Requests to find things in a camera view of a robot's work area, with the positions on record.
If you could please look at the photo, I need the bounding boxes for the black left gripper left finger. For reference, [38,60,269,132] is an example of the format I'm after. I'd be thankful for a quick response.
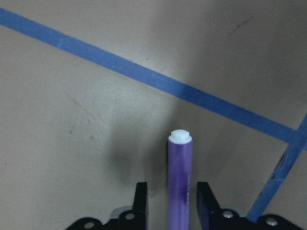
[119,182,148,230]

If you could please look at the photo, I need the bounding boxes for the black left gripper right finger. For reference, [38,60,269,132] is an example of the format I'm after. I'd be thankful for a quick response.
[197,182,241,230]

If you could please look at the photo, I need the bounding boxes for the purple marker pen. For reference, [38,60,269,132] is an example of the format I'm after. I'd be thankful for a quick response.
[167,129,193,230]

